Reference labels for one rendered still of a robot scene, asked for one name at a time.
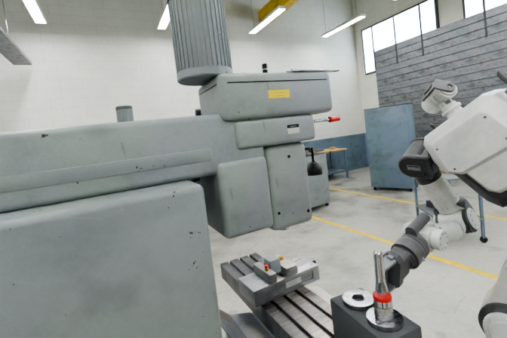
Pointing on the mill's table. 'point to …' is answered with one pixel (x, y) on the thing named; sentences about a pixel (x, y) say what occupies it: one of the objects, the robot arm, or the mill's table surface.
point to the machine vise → (276, 281)
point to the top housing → (265, 95)
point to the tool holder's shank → (379, 274)
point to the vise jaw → (288, 268)
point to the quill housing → (288, 184)
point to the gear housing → (274, 130)
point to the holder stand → (367, 318)
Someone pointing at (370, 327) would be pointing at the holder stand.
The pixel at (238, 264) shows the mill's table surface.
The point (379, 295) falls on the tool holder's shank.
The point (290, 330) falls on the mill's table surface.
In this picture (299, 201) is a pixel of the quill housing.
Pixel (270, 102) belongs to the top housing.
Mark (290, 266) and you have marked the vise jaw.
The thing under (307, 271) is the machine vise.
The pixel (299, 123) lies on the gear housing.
